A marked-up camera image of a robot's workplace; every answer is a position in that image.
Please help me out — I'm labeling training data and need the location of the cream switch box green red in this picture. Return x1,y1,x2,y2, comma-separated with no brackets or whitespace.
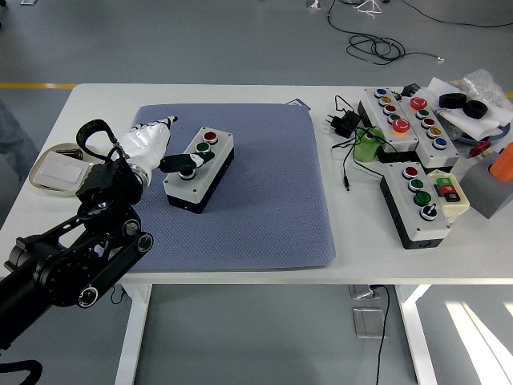
426,169,470,224

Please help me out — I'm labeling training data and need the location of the black adapter cord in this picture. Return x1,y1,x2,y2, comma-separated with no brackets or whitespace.
330,95,386,192

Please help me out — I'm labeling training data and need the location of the green plastic cylinder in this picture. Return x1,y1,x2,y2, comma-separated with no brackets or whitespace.
352,126,386,164

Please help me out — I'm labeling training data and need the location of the blue-grey round ring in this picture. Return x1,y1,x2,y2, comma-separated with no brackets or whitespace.
454,122,512,145

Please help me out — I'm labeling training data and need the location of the grey button box black base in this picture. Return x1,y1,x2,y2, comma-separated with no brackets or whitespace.
162,127,236,215

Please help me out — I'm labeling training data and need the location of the white foam sheet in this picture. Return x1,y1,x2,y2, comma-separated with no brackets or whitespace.
424,76,513,141

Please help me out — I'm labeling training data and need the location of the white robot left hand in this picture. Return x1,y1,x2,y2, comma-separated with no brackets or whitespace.
121,115,216,180

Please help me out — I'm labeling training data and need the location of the five-button box with red mushroom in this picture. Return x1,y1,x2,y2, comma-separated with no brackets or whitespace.
396,95,461,169
357,87,420,156

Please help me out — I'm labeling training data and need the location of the person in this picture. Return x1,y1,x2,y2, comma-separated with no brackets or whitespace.
0,95,41,181

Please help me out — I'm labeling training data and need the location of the black hanging cable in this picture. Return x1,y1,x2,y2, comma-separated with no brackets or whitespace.
368,283,392,385

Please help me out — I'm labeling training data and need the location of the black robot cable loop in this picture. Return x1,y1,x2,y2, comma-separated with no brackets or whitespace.
0,359,43,385

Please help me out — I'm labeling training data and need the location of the metal floor socket box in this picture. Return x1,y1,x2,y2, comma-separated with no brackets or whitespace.
352,306,389,340

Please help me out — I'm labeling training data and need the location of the small red knob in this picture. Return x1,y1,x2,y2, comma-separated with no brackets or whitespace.
469,140,492,158

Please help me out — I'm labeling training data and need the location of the grey block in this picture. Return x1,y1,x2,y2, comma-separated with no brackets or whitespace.
458,150,513,220

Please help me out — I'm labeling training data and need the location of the four-button box with selector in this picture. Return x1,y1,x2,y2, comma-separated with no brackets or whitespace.
378,162,452,250

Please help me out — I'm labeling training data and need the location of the black power adapter plug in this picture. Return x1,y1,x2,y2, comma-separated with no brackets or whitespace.
323,110,362,140

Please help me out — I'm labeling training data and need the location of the black foam ring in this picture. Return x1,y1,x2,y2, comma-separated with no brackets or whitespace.
438,92,468,109
463,99,488,120

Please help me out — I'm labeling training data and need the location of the clear bubble wrap bag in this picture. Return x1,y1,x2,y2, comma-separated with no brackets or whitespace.
450,68,508,109

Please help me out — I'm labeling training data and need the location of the orange cylinder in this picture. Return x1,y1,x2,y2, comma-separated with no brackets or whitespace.
487,142,513,181

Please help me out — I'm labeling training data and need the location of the white wall switch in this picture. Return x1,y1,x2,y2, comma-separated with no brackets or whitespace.
34,155,91,189

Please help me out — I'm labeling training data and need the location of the white table leg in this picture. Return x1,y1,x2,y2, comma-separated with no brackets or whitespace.
114,283,153,385
394,283,440,385

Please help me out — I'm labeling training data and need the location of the grey-blue textured mat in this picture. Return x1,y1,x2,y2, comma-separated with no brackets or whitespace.
119,103,337,274

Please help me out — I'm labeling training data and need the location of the black coiled floor cable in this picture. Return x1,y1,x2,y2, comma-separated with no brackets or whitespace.
326,0,446,66

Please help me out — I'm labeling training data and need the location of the beige oval dish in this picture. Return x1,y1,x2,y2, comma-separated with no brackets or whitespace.
28,142,97,198

